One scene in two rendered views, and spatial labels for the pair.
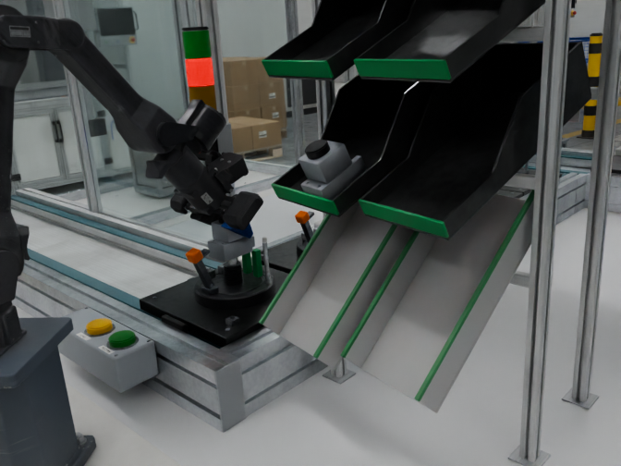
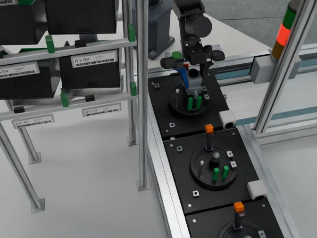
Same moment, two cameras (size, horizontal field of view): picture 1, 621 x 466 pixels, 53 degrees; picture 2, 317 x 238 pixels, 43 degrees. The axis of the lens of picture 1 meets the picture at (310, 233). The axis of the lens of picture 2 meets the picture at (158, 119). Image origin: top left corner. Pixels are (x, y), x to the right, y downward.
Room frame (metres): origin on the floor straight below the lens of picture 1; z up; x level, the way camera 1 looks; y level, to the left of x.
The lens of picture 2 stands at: (1.34, -0.63, 2.00)
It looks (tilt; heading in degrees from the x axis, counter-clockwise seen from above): 54 degrees down; 120
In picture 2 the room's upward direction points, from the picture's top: 3 degrees clockwise
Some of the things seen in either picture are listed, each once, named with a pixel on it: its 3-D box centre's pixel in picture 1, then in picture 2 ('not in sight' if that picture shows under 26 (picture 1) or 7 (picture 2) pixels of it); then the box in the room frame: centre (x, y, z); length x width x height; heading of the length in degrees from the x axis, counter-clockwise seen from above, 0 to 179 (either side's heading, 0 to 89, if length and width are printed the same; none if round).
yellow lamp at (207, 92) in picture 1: (202, 98); (283, 46); (1.23, 0.19, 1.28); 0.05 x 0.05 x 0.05
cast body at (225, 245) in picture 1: (233, 233); (193, 81); (1.02, 0.13, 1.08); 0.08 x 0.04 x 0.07; 136
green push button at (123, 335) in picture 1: (122, 341); (176, 56); (0.87, 0.30, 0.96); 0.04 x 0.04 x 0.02
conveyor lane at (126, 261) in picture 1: (155, 280); (271, 103); (1.24, 0.34, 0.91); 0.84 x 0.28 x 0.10; 46
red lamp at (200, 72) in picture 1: (200, 71); (289, 32); (1.23, 0.19, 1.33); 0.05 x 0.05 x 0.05
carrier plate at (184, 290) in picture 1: (236, 297); (188, 103); (1.01, 0.14, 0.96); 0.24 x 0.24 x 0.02; 46
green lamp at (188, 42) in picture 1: (197, 44); (295, 16); (1.23, 0.19, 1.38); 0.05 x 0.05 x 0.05
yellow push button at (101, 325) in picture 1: (100, 328); not in sight; (0.91, 0.35, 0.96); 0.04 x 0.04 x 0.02
